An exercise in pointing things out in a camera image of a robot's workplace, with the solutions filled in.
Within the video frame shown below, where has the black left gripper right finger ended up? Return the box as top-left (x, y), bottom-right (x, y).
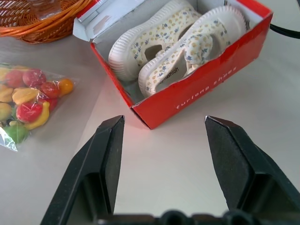
top-left (204, 114), bottom-right (300, 225)

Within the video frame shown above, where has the clear plastic bottle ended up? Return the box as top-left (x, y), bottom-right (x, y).
top-left (27, 0), bottom-right (62, 21)

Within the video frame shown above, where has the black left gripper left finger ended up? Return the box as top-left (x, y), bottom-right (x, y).
top-left (40, 114), bottom-right (126, 225)

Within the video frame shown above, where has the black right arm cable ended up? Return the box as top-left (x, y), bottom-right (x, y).
top-left (269, 23), bottom-right (300, 38)

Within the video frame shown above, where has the red cardboard box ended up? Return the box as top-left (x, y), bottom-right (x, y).
top-left (72, 0), bottom-right (274, 131)

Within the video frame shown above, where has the white floral canvas shoe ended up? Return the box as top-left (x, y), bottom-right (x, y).
top-left (138, 6), bottom-right (247, 97)
top-left (108, 0), bottom-right (202, 82)

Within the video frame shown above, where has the orange wicker basket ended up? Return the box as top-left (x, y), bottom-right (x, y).
top-left (0, 0), bottom-right (92, 44)

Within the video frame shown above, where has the clear bag of toy fruit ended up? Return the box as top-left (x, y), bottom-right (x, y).
top-left (0, 62), bottom-right (80, 153)

